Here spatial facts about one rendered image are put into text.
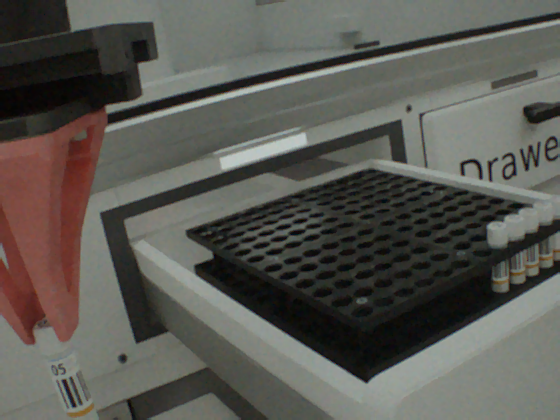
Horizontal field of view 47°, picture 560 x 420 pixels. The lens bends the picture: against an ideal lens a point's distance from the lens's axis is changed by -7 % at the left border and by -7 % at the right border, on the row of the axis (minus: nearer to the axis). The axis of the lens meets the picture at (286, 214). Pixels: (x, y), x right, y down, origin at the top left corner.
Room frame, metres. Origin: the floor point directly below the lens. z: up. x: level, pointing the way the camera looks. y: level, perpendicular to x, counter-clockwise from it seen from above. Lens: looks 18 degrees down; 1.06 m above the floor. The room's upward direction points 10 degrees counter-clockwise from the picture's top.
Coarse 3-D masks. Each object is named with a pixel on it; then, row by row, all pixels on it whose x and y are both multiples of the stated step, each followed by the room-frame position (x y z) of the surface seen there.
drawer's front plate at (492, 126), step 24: (504, 96) 0.67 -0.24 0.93; (528, 96) 0.68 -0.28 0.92; (552, 96) 0.70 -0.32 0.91; (432, 120) 0.62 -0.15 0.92; (456, 120) 0.63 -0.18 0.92; (480, 120) 0.65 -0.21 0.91; (504, 120) 0.66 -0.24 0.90; (552, 120) 0.70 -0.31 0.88; (432, 144) 0.62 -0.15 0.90; (456, 144) 0.63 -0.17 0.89; (480, 144) 0.65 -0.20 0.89; (504, 144) 0.66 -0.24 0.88; (528, 144) 0.68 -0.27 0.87; (552, 144) 0.70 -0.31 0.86; (432, 168) 0.62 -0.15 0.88; (456, 168) 0.63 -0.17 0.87; (552, 168) 0.70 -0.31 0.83
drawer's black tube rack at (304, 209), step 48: (336, 192) 0.52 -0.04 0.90; (384, 192) 0.51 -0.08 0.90; (432, 192) 0.48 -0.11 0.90; (192, 240) 0.49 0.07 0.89; (240, 240) 0.45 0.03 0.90; (288, 240) 0.43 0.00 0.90; (336, 240) 0.42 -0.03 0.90; (384, 240) 0.41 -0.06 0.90; (432, 240) 0.39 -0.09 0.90; (480, 240) 0.38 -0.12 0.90; (240, 288) 0.44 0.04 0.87; (288, 288) 0.36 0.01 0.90; (336, 288) 0.34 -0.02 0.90; (384, 288) 0.33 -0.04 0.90; (480, 288) 0.37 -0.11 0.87; (528, 288) 0.36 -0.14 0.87; (336, 336) 0.35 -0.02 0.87; (384, 336) 0.33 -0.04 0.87; (432, 336) 0.32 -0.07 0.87
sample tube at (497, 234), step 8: (496, 224) 0.36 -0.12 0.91; (504, 224) 0.36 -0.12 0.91; (488, 232) 0.36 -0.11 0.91; (496, 232) 0.35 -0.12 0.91; (504, 232) 0.36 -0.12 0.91; (488, 240) 0.36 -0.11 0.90; (496, 240) 0.35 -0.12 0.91; (504, 240) 0.35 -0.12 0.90; (504, 264) 0.36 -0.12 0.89; (496, 272) 0.36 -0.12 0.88; (504, 272) 0.36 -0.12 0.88; (496, 280) 0.36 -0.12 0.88; (504, 280) 0.36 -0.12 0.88; (496, 288) 0.36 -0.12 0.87; (504, 288) 0.36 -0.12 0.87
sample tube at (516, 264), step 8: (512, 216) 0.37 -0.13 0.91; (520, 216) 0.37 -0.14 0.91; (512, 224) 0.36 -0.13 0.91; (520, 224) 0.36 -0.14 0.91; (512, 232) 0.36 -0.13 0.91; (520, 232) 0.36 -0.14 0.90; (512, 240) 0.36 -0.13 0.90; (520, 256) 0.36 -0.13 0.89; (512, 264) 0.36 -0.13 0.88; (520, 264) 0.36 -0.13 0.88; (512, 272) 0.36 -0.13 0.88; (520, 272) 0.36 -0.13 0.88; (512, 280) 0.36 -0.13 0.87; (520, 280) 0.36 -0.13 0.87
